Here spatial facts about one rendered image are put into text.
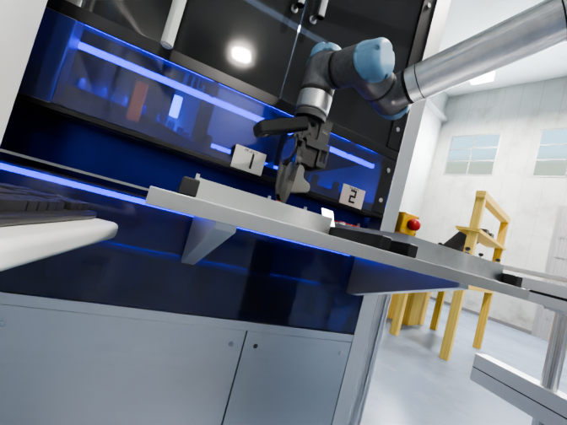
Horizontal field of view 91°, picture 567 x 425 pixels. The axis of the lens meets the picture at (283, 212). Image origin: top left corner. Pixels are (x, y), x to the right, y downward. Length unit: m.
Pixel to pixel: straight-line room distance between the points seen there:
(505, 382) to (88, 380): 1.47
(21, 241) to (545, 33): 0.75
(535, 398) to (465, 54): 1.28
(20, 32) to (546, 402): 1.80
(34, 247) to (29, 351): 0.50
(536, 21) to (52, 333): 1.07
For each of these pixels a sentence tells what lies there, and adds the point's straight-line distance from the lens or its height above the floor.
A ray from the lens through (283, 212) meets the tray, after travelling 0.50.
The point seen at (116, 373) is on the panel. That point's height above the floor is 0.45.
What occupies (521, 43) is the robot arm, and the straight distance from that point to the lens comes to 0.68.
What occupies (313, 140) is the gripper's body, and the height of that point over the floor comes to 1.07.
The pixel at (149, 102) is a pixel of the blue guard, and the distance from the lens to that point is 0.76.
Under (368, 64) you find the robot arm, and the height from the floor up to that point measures 1.21.
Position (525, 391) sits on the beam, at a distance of 1.59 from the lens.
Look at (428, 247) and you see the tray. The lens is 0.54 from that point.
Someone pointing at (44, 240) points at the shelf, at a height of 0.80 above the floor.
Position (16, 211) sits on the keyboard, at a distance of 0.40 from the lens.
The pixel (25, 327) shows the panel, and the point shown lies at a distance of 0.82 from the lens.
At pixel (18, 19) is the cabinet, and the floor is 1.09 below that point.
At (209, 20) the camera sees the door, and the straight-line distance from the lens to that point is 0.86.
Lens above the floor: 0.87
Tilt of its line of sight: 3 degrees up
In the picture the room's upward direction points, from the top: 15 degrees clockwise
